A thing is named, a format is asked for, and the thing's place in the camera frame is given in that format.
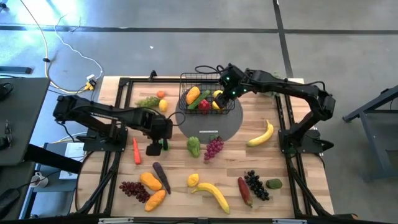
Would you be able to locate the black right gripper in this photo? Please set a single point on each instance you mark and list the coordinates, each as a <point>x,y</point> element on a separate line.
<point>234,82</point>

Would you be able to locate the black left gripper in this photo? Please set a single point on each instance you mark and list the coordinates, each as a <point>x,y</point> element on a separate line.
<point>163,129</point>

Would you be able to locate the green lime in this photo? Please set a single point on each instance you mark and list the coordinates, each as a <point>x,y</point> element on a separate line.
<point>161,145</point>

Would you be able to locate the red bell pepper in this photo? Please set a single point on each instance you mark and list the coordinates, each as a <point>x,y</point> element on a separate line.
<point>204,105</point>

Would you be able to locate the green cucumber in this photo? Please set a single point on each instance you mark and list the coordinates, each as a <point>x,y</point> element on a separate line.
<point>200,99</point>

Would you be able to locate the orange-red carrot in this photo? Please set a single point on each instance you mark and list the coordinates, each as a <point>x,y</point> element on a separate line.
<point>136,152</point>

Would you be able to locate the yellow mango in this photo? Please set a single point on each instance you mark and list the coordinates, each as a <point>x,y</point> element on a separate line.
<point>150,181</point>
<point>192,95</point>

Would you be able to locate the dark purple eggplant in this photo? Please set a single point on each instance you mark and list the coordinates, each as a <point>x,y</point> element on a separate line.
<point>161,177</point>

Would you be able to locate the green starfruit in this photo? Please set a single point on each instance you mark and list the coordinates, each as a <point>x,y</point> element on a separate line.
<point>193,146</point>

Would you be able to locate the green grape bunch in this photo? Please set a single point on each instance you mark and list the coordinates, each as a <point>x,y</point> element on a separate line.
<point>147,102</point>

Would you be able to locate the pink grape bunch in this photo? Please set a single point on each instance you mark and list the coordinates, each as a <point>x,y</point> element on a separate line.
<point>213,149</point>

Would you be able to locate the dark red grape bunch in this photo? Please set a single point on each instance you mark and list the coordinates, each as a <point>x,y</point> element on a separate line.
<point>134,190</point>

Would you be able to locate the small orange fruit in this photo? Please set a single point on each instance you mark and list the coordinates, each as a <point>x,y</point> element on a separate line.
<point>160,94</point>

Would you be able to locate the orange mango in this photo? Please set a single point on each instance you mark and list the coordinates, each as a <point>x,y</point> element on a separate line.
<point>155,200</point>

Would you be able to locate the yellow banana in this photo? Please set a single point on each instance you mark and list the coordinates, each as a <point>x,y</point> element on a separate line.
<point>265,135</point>
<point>214,193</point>

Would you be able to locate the black grape bunch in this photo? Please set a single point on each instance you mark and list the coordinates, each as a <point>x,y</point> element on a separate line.
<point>256,185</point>

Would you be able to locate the dark red sweet potato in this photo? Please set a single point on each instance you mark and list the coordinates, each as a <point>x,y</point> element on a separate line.
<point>244,190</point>

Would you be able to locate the green avocado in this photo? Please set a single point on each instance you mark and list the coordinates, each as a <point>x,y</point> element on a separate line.
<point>274,183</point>

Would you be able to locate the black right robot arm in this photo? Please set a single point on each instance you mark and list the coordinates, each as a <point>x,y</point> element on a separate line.
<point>295,89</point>

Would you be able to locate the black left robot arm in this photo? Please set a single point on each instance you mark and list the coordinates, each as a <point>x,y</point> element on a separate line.
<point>102,112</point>

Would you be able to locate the grey round woven placemat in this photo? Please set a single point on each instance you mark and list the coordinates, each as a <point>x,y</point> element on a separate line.
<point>208,124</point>

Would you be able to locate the white label strip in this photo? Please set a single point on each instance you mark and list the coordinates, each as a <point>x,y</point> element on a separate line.
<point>208,131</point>

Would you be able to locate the green potted plant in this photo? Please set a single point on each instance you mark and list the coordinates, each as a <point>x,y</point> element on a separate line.
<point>276,74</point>

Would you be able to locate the white paper sheet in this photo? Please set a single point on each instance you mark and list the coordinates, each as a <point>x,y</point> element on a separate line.
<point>74,151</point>

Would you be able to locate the yellow plug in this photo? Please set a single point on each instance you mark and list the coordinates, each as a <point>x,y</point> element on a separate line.
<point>88,86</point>

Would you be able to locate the white power adaptor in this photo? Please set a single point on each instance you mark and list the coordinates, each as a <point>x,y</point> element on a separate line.
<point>91,77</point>

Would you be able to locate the white mug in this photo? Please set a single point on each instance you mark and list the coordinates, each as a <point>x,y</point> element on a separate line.
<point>39,180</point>

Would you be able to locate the dark grey desk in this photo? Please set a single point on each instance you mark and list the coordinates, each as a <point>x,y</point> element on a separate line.
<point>25,118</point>

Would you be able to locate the blue-grey metal table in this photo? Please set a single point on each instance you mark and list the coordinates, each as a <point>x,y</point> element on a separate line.
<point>367,106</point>

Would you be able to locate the black flat bar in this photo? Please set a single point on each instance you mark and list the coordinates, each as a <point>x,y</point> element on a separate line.
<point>15,70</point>

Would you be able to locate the black aluminium frame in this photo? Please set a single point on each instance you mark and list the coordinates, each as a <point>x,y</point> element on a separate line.
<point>233,221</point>

